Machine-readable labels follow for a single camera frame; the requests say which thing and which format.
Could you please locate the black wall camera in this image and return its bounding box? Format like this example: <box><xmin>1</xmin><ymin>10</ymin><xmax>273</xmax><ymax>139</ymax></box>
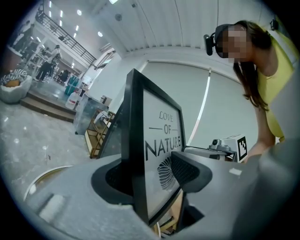
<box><xmin>269</xmin><ymin>16</ymin><xmax>279</xmax><ymax>31</ymax></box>

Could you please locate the black metal railing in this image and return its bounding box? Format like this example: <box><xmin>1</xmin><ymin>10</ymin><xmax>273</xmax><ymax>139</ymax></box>
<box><xmin>35</xmin><ymin>6</ymin><xmax>97</xmax><ymax>64</ymax></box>

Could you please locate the black head-worn camera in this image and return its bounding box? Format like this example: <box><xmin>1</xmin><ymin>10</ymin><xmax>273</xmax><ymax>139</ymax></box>
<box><xmin>203</xmin><ymin>23</ymin><xmax>232</xmax><ymax>56</ymax></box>

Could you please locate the clear water jug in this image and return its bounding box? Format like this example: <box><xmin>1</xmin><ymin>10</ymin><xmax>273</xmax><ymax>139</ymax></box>
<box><xmin>65</xmin><ymin>90</ymin><xmax>80</xmax><ymax>110</ymax></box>

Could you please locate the person's right forearm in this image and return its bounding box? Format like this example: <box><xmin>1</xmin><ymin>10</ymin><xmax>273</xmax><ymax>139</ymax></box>
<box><xmin>247</xmin><ymin>109</ymin><xmax>277</xmax><ymax>163</ymax></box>

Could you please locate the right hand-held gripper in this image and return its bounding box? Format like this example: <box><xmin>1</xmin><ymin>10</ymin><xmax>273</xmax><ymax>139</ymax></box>
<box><xmin>184</xmin><ymin>134</ymin><xmax>249</xmax><ymax>164</ymax></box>

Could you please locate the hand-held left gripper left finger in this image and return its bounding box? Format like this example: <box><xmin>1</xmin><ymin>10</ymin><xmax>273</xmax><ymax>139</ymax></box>
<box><xmin>90</xmin><ymin>158</ymin><xmax>135</xmax><ymax>205</ymax></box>

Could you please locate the wooden rack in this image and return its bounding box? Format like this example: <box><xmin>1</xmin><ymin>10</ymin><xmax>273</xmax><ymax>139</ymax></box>
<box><xmin>84</xmin><ymin>111</ymin><xmax>117</xmax><ymax>159</ymax></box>

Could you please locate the person's yellow sleeveless top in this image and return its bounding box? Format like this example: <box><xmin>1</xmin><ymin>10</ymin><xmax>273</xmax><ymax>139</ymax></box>
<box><xmin>256</xmin><ymin>29</ymin><xmax>295</xmax><ymax>143</ymax></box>

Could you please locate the striped cushion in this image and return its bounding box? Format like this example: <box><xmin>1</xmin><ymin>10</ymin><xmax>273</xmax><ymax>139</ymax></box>
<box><xmin>0</xmin><ymin>68</ymin><xmax>28</xmax><ymax>86</ymax></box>

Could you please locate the teal container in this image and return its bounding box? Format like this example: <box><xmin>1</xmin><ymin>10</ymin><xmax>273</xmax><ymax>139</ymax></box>
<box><xmin>65</xmin><ymin>75</ymin><xmax>82</xmax><ymax>96</ymax></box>

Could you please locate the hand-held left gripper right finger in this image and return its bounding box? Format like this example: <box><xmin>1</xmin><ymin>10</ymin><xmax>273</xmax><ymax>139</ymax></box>
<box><xmin>171</xmin><ymin>151</ymin><xmax>213</xmax><ymax>193</ymax></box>

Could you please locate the clear plastic box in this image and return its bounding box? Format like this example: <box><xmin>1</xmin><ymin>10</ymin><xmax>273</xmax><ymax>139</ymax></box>
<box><xmin>73</xmin><ymin>93</ymin><xmax>110</xmax><ymax>136</ymax></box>

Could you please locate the black picture frame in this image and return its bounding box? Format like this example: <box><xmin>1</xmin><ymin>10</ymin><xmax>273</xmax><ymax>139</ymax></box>
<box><xmin>120</xmin><ymin>68</ymin><xmax>187</xmax><ymax>227</ymax></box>

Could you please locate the raised step platform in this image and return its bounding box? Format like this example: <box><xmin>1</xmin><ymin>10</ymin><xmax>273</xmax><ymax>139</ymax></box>
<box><xmin>19</xmin><ymin>90</ymin><xmax>77</xmax><ymax>123</ymax></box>

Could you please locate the white beanbag chair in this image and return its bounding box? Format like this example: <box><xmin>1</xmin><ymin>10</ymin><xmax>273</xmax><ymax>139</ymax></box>
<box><xmin>0</xmin><ymin>74</ymin><xmax>33</xmax><ymax>104</ymax></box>

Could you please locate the white pole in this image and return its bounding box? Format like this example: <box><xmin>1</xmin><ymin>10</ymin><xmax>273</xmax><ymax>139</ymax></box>
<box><xmin>187</xmin><ymin>67</ymin><xmax>212</xmax><ymax>146</ymax></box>

